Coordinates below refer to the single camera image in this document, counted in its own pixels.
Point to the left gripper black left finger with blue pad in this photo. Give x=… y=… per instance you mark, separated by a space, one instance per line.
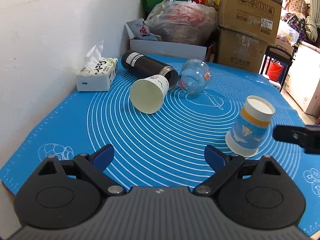
x=60 y=194

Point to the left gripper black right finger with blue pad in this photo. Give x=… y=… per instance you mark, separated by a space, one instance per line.
x=257 y=194

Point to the blue white paper cup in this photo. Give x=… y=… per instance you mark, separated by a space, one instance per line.
x=250 y=127

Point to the clear glass cup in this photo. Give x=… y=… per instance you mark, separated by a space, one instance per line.
x=195 y=75

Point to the white chest freezer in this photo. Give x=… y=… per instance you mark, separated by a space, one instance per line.
x=303 y=79

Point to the red bucket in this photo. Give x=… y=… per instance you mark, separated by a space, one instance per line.
x=273 y=70

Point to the black metal stool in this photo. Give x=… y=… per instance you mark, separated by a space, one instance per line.
x=277 y=55

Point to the blue silicone baking mat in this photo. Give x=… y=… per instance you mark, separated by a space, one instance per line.
x=162 y=149

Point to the lower brown cardboard box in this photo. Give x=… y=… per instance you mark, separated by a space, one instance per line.
x=240 y=51

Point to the brown cardboard box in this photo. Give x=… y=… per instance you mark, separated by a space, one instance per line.
x=240 y=51
x=256 y=18

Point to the white tissue box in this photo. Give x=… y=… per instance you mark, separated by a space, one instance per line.
x=98 y=72

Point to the upper brown cardboard box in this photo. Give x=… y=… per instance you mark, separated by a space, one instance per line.
x=256 y=18

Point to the black thermos bottle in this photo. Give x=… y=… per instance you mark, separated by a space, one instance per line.
x=143 y=66

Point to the clear plastic bag with items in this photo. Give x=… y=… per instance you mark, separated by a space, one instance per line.
x=182 y=22

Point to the white open cardboard box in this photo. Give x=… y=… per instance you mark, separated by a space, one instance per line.
x=143 y=41

